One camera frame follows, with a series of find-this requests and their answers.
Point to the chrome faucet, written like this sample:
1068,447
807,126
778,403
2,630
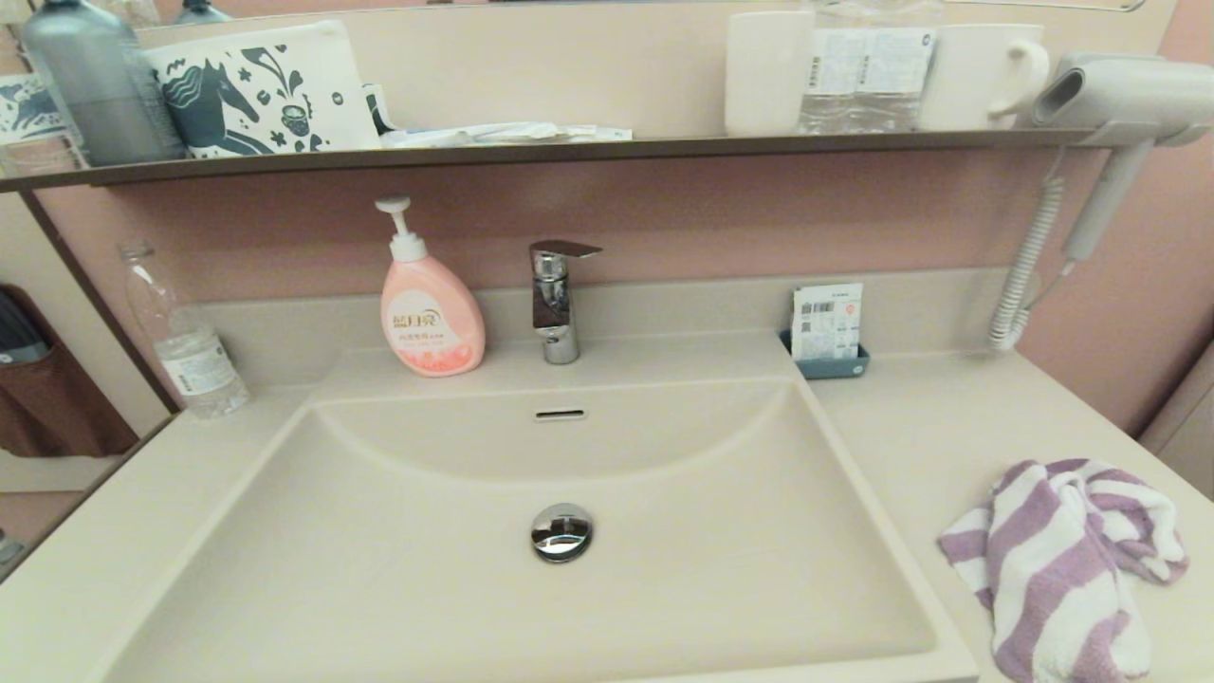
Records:
554,309

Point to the purple white striped towel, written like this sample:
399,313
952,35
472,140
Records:
1053,569

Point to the beige wash basin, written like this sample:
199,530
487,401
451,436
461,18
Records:
285,569

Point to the pink soap pump bottle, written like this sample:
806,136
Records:
430,321

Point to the chrome drain stopper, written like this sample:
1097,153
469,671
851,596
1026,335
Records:
561,532

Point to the white printed sachets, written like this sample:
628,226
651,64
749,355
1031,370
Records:
827,323

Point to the small blue tray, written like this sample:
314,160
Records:
830,365

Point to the flat white plastic packet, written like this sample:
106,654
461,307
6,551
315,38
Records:
503,133

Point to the clear bottle with white label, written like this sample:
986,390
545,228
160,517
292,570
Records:
835,83
899,83

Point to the white horse print pouch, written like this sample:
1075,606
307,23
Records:
303,81

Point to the tall clear plastic water bottle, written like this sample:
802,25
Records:
199,368

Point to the grey metal bottle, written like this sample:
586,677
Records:
104,95

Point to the white hair dryer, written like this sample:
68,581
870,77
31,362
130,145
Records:
1129,95

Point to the grey blue cloth item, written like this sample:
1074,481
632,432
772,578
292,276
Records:
21,339

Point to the blue patterned pouch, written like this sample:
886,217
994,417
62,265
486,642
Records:
30,106

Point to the brown wall shelf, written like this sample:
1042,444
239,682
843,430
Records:
569,149

